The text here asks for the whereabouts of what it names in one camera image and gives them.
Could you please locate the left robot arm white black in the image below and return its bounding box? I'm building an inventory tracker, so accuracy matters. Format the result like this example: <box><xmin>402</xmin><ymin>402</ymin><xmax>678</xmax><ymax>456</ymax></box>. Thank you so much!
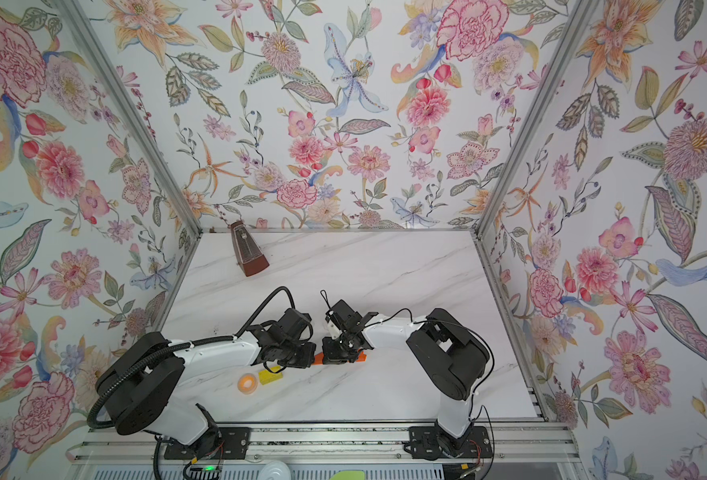
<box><xmin>87</xmin><ymin>308</ymin><xmax>316</xmax><ymax>451</ymax></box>

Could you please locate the green object at edge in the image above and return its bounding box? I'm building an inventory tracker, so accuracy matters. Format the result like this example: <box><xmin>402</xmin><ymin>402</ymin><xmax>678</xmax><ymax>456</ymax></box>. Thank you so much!
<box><xmin>330</xmin><ymin>470</ymin><xmax>367</xmax><ymax>480</ymax></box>

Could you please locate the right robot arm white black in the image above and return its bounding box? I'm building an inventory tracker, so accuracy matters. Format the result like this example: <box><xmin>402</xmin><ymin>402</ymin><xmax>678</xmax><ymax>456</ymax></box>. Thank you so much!
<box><xmin>322</xmin><ymin>300</ymin><xmax>493</xmax><ymax>444</ymax></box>

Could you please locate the orange tape roll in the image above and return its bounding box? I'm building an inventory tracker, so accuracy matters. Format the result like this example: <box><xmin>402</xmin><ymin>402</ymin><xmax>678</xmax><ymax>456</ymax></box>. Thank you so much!
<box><xmin>237</xmin><ymin>373</ymin><xmax>260</xmax><ymax>395</ymax></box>

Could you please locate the brown wooden metronome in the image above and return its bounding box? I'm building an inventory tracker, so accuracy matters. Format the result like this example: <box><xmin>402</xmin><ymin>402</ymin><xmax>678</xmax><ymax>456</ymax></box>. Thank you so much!
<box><xmin>230</xmin><ymin>221</ymin><xmax>270</xmax><ymax>277</ymax></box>

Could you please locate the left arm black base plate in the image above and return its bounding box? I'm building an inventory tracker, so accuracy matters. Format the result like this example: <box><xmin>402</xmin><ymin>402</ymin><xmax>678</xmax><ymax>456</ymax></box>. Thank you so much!
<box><xmin>163</xmin><ymin>427</ymin><xmax>252</xmax><ymax>461</ymax></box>

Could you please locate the white round object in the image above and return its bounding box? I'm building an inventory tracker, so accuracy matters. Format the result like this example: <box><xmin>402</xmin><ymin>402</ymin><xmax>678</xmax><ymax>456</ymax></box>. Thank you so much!
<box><xmin>258</xmin><ymin>461</ymin><xmax>293</xmax><ymax>480</ymax></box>

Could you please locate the black corrugated cable conduit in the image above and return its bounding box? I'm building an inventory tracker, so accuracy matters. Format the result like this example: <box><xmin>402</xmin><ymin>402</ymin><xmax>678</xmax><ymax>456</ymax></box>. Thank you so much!
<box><xmin>86</xmin><ymin>286</ymin><xmax>298</xmax><ymax>430</ymax></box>

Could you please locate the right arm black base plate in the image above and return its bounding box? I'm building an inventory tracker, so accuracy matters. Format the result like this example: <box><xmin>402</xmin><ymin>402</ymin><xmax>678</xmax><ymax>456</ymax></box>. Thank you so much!
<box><xmin>403</xmin><ymin>424</ymin><xmax>493</xmax><ymax>461</ymax></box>

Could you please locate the yellow rectangular block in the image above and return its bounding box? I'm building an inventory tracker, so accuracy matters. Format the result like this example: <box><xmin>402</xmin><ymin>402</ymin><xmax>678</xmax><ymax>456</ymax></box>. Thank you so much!
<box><xmin>258</xmin><ymin>367</ymin><xmax>284</xmax><ymax>385</ymax></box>

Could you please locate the orange square paper sheet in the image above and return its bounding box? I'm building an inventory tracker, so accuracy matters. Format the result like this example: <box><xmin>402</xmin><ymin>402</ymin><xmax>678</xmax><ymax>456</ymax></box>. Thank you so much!
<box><xmin>313</xmin><ymin>352</ymin><xmax>367</xmax><ymax>366</ymax></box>

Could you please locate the aluminium front rail frame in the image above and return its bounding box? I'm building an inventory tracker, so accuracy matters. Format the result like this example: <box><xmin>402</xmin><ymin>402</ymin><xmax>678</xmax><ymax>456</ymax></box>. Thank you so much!
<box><xmin>64</xmin><ymin>419</ymin><xmax>589</xmax><ymax>467</ymax></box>

